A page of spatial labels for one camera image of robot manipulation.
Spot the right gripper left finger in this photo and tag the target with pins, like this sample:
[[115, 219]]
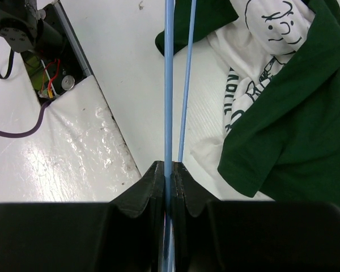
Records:
[[147, 192]]

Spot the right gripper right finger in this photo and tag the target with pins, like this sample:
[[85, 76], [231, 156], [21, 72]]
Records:
[[187, 195]]

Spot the light blue wire hanger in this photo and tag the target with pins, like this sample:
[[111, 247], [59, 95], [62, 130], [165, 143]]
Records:
[[168, 261]]

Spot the green and white raglan t-shirt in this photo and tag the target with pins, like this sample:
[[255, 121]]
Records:
[[281, 103]]

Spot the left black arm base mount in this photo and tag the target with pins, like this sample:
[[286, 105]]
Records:
[[47, 43]]

